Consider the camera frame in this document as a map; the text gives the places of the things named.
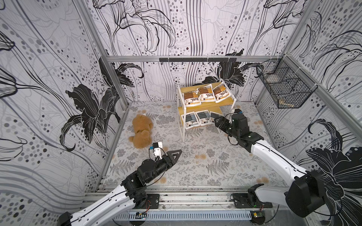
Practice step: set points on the blue coffee bag back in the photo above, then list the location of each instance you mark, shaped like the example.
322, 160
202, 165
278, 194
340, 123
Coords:
213, 116

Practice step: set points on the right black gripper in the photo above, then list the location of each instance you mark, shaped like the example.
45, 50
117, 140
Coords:
226, 125

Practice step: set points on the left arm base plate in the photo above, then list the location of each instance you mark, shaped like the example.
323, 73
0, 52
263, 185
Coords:
151, 203

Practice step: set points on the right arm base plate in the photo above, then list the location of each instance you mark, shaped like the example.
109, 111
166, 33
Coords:
246, 200

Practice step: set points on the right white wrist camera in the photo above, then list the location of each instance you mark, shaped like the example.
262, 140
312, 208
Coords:
237, 111

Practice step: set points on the black wire basket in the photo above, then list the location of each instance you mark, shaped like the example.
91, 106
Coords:
286, 82

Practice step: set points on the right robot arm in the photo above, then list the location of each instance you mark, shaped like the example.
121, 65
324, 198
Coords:
305, 191

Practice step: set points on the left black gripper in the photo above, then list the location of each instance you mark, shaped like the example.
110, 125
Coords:
174, 161

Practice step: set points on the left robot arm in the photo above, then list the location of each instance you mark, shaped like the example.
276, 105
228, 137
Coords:
129, 194

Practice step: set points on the black wall bar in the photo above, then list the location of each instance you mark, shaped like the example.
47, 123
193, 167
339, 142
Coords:
196, 59

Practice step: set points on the grey slotted cable duct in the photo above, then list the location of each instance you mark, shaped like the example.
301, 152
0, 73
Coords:
184, 215

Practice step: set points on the blue coffee bag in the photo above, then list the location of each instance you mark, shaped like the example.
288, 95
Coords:
213, 116
190, 120
203, 117

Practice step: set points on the brown coffee bag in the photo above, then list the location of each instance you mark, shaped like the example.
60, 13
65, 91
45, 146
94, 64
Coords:
206, 94
191, 98
221, 93

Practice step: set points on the brown teddy bear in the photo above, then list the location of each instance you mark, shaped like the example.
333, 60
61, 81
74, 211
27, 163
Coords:
142, 126

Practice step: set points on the white wooden two-tier shelf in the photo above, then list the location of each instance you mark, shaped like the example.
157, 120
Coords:
210, 106

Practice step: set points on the blue coffee bag top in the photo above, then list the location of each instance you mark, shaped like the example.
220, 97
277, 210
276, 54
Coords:
190, 120

